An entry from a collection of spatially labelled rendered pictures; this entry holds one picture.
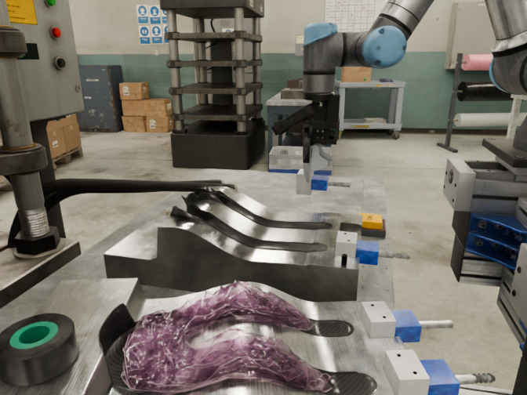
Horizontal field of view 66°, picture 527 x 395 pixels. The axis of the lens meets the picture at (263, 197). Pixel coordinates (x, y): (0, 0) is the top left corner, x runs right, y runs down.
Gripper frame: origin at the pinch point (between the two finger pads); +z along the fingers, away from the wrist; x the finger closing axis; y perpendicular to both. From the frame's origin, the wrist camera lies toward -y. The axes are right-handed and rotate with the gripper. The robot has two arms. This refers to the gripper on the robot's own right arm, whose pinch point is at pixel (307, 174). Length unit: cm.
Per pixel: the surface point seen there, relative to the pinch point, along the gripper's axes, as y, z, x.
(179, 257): -18.8, 7.6, -36.1
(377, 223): 18.2, 11.7, -0.6
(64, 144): -341, 70, 315
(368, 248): 15.8, 4.6, -30.5
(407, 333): 22, 9, -47
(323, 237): 7.0, 5.9, -24.3
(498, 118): 185, 54, 517
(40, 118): -73, -13, -6
